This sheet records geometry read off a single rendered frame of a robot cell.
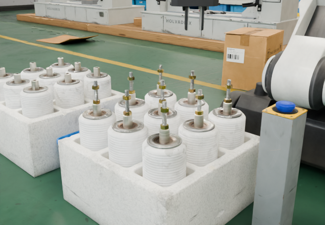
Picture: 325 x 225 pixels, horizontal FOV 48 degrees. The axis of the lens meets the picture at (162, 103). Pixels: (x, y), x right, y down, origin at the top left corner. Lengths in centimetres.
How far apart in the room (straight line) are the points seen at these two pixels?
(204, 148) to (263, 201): 18
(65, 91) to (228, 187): 61
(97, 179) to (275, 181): 41
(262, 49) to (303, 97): 98
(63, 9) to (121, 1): 91
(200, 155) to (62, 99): 56
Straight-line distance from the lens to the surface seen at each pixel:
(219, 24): 314
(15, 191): 116
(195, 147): 84
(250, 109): 122
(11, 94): 128
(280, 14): 294
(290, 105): 81
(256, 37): 197
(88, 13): 442
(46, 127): 117
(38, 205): 108
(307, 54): 103
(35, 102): 117
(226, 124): 92
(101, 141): 93
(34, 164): 119
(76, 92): 123
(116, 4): 421
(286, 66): 102
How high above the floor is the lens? 58
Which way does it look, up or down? 19 degrees down
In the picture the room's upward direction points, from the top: straight up
